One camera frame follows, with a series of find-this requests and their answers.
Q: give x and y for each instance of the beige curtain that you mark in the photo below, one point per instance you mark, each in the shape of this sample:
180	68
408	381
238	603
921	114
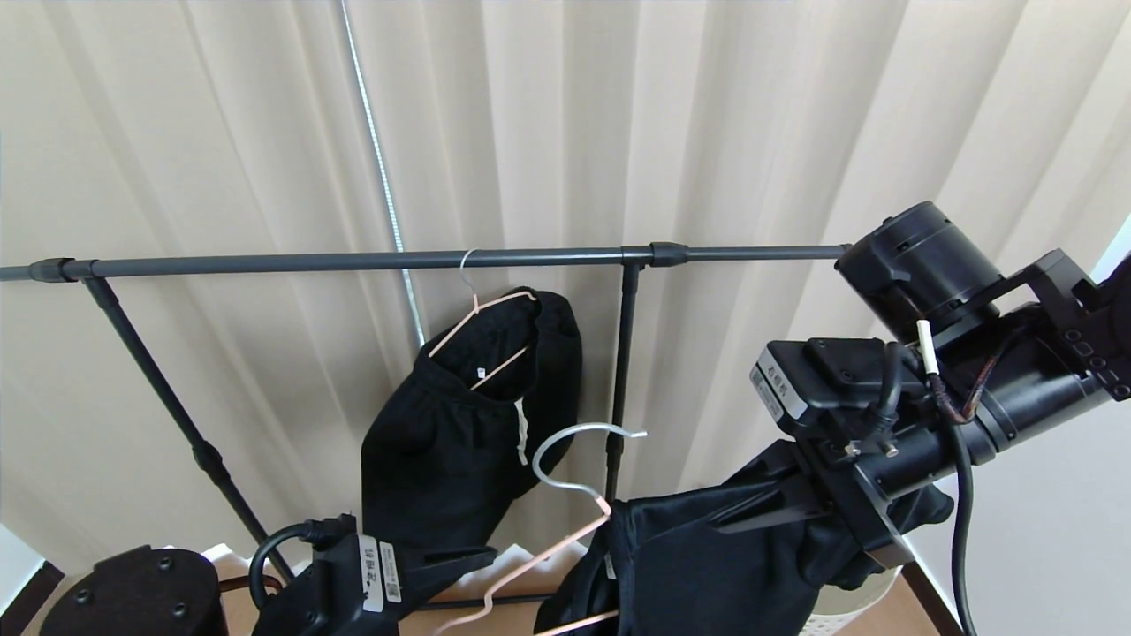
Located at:
707	132

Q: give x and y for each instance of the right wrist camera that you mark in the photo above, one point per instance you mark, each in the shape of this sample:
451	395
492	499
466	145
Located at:
831	380

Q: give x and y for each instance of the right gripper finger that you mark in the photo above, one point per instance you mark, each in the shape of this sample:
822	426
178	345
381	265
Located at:
786	508

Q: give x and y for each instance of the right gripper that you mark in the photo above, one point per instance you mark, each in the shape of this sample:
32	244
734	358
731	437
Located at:
1034	397

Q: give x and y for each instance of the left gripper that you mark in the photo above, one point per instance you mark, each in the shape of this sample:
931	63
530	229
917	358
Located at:
287	614

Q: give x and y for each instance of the white laundry basket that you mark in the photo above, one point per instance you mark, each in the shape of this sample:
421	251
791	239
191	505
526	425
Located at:
848	609

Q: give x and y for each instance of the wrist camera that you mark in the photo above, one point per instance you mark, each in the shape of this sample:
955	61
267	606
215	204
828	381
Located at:
831	380
345	574

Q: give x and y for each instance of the black clothes rack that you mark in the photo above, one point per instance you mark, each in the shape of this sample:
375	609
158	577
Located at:
265	262

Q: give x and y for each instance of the pink clothes hanger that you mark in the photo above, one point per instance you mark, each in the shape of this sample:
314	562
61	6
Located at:
579	429
505	301

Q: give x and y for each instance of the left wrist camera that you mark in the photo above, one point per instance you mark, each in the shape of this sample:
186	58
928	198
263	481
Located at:
345	574

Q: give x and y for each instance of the black garment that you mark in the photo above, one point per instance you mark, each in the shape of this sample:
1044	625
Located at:
707	574

